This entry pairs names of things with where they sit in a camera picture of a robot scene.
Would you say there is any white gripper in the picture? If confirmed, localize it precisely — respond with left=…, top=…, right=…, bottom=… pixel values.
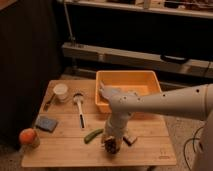
left=101, top=122, right=124, bottom=151

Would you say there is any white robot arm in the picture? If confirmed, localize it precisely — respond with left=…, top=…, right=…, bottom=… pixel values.
left=99, top=84, right=213, bottom=171

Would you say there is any grey cloth in tray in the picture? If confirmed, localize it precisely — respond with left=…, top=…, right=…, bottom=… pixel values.
left=99, top=82, right=138, bottom=100

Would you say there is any yellow plastic tray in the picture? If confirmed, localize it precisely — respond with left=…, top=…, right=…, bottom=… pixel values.
left=95, top=70, right=161, bottom=113

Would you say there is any green plastic cup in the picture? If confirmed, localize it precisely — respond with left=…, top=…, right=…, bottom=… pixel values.
left=105, top=149, right=120, bottom=155

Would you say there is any green chili pepper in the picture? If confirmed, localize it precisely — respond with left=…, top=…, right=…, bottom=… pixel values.
left=84, top=129, right=103, bottom=144

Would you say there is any dark rectangular brush block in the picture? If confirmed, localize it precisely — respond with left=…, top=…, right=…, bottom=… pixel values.
left=123, top=135, right=137, bottom=146

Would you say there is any wooden folding table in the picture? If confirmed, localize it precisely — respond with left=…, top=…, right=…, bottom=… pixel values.
left=22, top=80, right=176, bottom=167

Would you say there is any blue sponge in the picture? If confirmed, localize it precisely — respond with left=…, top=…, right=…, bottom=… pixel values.
left=35, top=116, right=58, bottom=132

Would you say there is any white paper cup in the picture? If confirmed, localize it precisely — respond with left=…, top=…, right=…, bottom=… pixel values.
left=53, top=83, right=68, bottom=102

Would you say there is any orange peach fruit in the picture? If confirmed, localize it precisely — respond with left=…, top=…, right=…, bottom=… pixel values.
left=19, top=128, right=37, bottom=146

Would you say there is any grey metal shelf beam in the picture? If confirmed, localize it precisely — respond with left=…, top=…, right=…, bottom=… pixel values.
left=62, top=42, right=213, bottom=79

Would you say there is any metal vertical pole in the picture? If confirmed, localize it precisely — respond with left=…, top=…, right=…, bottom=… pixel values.
left=63, top=0, right=75, bottom=45

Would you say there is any white handled spatula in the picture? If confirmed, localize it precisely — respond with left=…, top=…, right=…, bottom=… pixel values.
left=73, top=93, right=85, bottom=129

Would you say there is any black floor cable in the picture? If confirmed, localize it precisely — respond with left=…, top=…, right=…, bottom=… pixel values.
left=182, top=126, right=204, bottom=171

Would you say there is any black handle on beam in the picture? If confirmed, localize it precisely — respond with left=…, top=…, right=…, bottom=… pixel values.
left=160, top=54, right=189, bottom=64

